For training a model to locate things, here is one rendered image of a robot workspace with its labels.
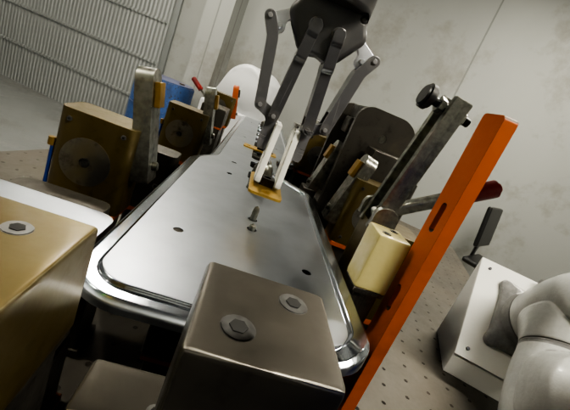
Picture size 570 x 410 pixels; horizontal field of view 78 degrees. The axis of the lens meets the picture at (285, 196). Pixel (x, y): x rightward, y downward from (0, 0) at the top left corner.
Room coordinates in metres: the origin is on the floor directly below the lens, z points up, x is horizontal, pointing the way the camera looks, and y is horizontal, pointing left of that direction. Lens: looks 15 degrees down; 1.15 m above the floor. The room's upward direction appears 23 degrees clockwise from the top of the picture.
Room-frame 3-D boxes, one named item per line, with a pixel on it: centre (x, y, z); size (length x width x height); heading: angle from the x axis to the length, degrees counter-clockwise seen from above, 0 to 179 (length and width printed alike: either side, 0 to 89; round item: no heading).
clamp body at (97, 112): (0.41, 0.25, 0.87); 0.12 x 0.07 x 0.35; 99
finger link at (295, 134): (0.40, 0.02, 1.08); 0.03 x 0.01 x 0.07; 9
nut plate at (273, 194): (0.40, 0.03, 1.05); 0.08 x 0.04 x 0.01; 9
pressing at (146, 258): (0.87, 0.11, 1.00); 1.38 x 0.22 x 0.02; 9
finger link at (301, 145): (0.40, 0.00, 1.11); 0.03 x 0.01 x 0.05; 99
